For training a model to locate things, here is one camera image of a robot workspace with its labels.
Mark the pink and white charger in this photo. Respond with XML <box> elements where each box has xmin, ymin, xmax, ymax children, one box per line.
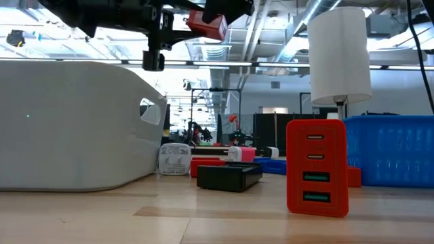
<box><xmin>226</xmin><ymin>146</ymin><xmax>257</xmax><ymax>163</ymax></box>

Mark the black room partition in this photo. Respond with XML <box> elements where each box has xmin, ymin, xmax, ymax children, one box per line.
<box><xmin>253</xmin><ymin>113</ymin><xmax>328</xmax><ymax>157</ymax></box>

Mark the black metal rack frame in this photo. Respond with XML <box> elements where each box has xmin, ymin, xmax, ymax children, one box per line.
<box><xmin>190</xmin><ymin>87</ymin><xmax>243</xmax><ymax>145</ymax></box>

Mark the black hanging cable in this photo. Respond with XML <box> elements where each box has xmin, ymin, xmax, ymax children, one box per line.
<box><xmin>406</xmin><ymin>0</ymin><xmax>434</xmax><ymax>115</ymax></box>

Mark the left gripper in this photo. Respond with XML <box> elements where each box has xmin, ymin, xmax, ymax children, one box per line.
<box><xmin>37</xmin><ymin>0</ymin><xmax>206</xmax><ymax>72</ymax></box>

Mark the white plug adapter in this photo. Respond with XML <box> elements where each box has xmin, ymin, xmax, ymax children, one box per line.
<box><xmin>158</xmin><ymin>142</ymin><xmax>193</xmax><ymax>176</ymax></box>

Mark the blue perforated plastic basket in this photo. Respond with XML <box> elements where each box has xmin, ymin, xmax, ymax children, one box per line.
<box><xmin>342</xmin><ymin>115</ymin><xmax>434</xmax><ymax>189</ymax></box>

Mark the white lamp shade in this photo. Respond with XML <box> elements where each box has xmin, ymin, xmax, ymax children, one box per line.
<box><xmin>307</xmin><ymin>6</ymin><xmax>372</xmax><ymax>120</ymax></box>

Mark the grey plastic storage bin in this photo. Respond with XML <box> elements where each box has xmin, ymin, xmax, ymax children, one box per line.
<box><xmin>0</xmin><ymin>60</ymin><xmax>168</xmax><ymax>192</ymax></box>

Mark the black and white adapter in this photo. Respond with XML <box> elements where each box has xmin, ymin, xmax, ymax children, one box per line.
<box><xmin>256</xmin><ymin>146</ymin><xmax>280</xmax><ymax>159</ymax></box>

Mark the small red plug charger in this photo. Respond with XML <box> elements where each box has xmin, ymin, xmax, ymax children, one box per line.
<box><xmin>185</xmin><ymin>9</ymin><xmax>229</xmax><ymax>41</ymax></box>

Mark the black ceiling camera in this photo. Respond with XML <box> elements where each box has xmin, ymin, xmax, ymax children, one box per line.
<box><xmin>5</xmin><ymin>29</ymin><xmax>26</xmax><ymax>47</ymax></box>

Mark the large red USB charger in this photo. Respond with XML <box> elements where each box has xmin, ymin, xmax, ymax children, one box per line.
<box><xmin>285</xmin><ymin>119</ymin><xmax>349</xmax><ymax>218</ymax></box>

